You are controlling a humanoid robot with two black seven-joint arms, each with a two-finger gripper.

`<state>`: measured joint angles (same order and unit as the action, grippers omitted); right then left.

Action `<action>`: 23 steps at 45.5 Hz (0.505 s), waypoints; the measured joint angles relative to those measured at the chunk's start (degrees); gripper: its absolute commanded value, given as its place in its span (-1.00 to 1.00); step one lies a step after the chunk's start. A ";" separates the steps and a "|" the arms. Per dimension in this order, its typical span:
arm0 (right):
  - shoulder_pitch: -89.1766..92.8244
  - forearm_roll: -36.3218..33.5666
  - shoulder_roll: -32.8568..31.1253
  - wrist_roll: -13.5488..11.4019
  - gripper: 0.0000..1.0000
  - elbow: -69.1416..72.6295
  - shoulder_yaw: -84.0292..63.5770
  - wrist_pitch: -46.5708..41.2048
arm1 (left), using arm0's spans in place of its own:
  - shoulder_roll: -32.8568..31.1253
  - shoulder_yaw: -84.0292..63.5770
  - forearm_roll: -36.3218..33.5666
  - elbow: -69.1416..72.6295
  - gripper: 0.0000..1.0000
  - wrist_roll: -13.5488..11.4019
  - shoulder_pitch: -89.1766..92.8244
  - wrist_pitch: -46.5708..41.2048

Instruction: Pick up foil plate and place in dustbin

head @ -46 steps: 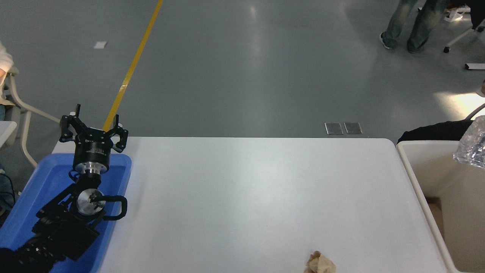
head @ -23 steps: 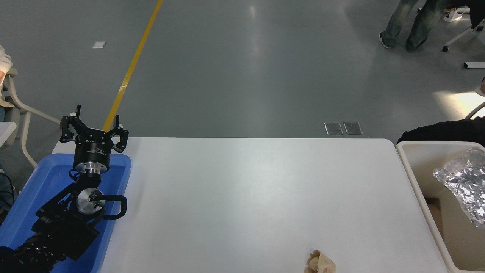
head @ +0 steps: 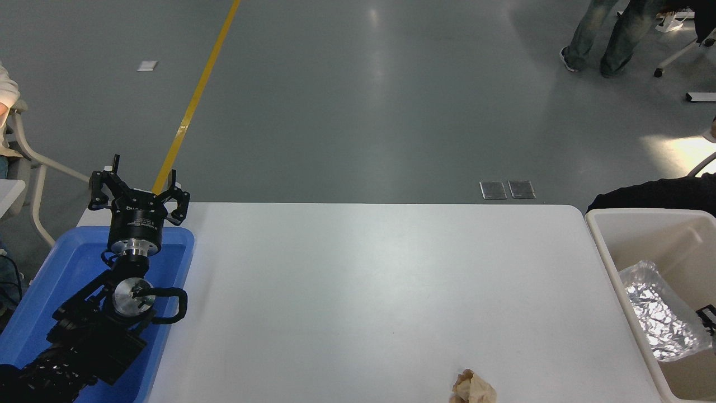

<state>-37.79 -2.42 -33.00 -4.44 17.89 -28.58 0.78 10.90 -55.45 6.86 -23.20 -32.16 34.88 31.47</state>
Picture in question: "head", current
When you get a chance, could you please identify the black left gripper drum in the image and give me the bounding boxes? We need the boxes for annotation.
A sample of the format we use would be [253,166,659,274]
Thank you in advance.
[108,190,168,243]

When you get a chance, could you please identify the silver foil tray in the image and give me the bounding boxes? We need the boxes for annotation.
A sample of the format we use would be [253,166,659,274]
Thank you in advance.
[619,260,714,363]

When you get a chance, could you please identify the white frame chair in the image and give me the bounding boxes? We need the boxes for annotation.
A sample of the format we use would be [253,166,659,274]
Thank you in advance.
[6,101,90,247]

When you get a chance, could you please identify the office chair white base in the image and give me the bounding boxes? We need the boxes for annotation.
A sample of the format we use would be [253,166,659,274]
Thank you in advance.
[652,0,716,78]

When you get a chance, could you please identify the white curved chair frame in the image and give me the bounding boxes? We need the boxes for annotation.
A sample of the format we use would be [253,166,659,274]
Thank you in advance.
[687,151,716,177]

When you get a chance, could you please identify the crumpled tan paper ball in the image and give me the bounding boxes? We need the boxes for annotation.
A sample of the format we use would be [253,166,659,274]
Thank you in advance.
[449,369,497,403]

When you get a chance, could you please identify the blue plastic tray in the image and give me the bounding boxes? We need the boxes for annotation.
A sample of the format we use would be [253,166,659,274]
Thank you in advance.
[0,226,195,403]

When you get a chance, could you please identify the walking person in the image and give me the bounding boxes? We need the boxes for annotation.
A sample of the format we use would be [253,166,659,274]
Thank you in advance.
[559,0,666,79]

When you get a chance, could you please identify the person in dark sleeve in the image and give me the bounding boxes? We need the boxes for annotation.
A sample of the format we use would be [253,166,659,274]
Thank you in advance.
[586,172,716,218]

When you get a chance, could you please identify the seated person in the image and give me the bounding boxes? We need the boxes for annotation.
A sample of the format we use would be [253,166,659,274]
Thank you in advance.
[0,63,23,331]

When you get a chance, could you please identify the large pale bin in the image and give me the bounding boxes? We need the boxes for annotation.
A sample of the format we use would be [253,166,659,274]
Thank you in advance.
[585,208,716,403]

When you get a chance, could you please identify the small white side table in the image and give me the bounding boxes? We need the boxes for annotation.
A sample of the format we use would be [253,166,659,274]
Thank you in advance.
[0,179,26,217]

